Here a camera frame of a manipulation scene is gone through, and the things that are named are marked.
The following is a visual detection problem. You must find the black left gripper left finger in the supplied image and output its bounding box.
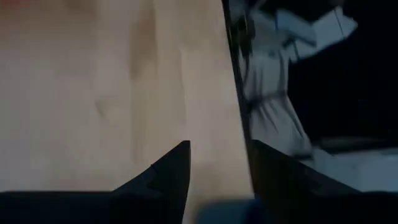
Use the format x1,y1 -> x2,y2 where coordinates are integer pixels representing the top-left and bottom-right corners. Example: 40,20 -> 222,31
111,139 -> 191,224

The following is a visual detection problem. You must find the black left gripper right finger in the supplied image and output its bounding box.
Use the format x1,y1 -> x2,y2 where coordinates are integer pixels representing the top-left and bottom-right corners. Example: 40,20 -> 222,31
250,139 -> 361,224

